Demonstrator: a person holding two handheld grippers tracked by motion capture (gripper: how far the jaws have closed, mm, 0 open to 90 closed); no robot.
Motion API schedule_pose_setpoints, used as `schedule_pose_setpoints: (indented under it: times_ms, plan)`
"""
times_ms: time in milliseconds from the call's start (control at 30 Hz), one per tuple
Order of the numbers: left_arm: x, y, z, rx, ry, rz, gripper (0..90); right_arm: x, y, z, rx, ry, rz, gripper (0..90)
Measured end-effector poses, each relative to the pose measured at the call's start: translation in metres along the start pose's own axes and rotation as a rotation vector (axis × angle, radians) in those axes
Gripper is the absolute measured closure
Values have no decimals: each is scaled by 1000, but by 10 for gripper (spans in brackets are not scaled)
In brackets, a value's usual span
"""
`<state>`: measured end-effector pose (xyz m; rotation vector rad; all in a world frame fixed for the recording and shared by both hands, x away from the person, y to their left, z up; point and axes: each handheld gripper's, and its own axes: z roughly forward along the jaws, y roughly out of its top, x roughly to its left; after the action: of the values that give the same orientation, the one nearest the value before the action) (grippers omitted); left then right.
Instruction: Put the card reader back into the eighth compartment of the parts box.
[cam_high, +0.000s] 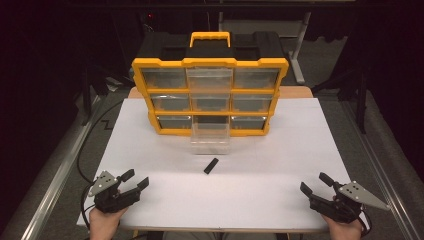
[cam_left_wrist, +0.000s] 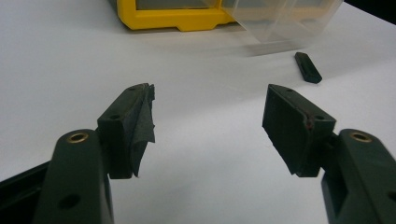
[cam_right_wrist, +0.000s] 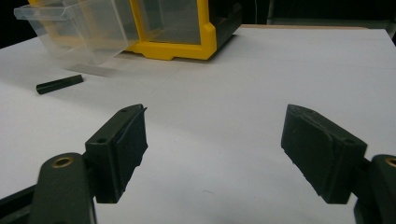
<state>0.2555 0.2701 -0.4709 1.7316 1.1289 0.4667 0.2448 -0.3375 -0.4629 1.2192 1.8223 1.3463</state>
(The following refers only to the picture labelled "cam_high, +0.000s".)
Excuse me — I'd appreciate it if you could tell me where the set of clear drawers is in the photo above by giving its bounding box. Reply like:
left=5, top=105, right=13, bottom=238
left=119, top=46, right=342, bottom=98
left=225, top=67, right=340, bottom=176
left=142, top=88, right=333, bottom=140
left=140, top=67, right=280, bottom=131

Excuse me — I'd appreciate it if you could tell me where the aluminium frame rail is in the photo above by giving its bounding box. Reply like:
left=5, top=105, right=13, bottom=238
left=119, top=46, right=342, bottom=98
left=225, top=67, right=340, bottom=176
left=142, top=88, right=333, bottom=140
left=339, top=99, right=424, bottom=240
left=9, top=96, right=104, bottom=240

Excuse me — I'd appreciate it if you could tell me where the black metal stand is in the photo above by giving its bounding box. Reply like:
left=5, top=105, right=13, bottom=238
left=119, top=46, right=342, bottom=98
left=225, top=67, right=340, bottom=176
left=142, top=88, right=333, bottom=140
left=312, top=64, right=369, bottom=135
left=79, top=63, right=134, bottom=126

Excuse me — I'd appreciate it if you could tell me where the small black rectangular block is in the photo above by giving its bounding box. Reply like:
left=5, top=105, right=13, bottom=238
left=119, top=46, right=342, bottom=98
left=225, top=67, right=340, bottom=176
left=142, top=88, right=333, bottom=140
left=203, top=157, right=220, bottom=175

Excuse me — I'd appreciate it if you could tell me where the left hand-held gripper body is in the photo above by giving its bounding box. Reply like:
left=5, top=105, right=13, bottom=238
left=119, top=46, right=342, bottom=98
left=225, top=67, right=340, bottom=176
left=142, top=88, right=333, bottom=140
left=88, top=170, right=141, bottom=214

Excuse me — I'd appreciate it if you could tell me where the white foam board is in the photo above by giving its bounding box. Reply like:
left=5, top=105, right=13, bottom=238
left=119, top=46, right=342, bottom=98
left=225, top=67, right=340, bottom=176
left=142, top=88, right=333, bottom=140
left=77, top=97, right=354, bottom=233

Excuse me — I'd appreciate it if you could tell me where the person's right hand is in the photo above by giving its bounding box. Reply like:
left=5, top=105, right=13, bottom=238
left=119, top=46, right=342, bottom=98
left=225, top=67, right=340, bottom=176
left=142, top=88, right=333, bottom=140
left=321, top=214, right=364, bottom=240

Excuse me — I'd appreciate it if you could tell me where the yellow black drawer organizer cabinet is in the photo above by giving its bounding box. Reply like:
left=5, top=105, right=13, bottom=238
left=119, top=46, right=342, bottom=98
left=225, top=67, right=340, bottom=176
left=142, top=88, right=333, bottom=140
left=131, top=31, right=290, bottom=138

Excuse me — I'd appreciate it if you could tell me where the clear plastic drawer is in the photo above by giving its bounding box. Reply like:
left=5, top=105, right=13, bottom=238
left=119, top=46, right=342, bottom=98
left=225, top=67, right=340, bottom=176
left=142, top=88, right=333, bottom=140
left=185, top=67, right=234, bottom=94
left=190, top=115, right=232, bottom=156

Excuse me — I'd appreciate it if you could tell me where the white metal stand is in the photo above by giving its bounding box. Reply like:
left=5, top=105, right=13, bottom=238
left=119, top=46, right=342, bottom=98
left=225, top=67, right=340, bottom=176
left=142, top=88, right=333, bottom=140
left=218, top=11, right=313, bottom=85

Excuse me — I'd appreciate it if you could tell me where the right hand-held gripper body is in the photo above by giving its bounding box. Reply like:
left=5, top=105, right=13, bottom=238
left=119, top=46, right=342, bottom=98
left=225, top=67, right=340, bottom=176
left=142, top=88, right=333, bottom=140
left=309, top=180, right=391, bottom=224

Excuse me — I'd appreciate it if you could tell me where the person's left hand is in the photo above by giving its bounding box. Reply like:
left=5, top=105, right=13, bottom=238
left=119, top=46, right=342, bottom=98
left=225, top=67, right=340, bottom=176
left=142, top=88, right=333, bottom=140
left=89, top=206, right=129, bottom=240

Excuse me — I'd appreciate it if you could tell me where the black cable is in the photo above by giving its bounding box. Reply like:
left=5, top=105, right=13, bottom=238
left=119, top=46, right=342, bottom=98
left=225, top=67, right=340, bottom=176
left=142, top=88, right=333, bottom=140
left=76, top=99, right=124, bottom=231

